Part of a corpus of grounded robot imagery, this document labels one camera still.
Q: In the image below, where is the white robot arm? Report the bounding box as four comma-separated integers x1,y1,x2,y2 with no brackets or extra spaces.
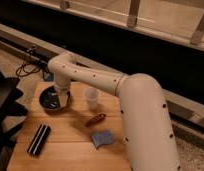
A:
48,52,182,171

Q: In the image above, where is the blue sponge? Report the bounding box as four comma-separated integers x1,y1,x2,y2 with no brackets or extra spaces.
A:
91,130,114,149

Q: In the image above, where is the clear plastic cup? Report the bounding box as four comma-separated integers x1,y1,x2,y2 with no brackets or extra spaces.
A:
84,87,100,110

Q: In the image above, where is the dark blue ceramic bowl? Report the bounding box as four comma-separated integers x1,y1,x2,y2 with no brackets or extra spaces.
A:
39,86,65,111

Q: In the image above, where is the blue object on floor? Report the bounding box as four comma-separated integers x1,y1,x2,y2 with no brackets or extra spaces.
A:
44,74,54,82

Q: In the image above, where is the black white striped box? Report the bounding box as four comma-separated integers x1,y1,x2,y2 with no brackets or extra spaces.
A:
27,124,51,156

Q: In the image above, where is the metal railing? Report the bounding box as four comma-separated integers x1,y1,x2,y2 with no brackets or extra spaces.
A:
58,0,204,46

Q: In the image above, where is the black cable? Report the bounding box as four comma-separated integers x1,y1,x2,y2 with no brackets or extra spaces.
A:
15,46,46,78

